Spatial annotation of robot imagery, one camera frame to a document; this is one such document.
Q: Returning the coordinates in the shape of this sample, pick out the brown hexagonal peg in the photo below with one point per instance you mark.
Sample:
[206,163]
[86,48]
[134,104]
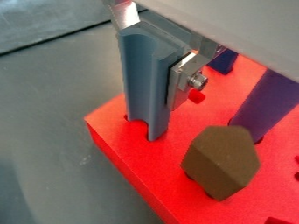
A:
[221,160]

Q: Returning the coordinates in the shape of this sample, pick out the tall blue rectangular peg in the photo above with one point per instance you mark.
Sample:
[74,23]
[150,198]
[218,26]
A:
[224,63]

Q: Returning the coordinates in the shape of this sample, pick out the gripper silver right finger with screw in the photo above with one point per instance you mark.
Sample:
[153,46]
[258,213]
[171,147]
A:
[201,51]

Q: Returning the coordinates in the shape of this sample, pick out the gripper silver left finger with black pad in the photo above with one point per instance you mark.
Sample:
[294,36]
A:
[123,13]

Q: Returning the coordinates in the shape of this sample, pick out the purple cylinder peg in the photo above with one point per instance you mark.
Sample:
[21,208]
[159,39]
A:
[270,101]

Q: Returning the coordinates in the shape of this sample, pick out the light blue arch block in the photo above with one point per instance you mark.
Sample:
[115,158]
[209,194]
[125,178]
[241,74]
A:
[149,52]

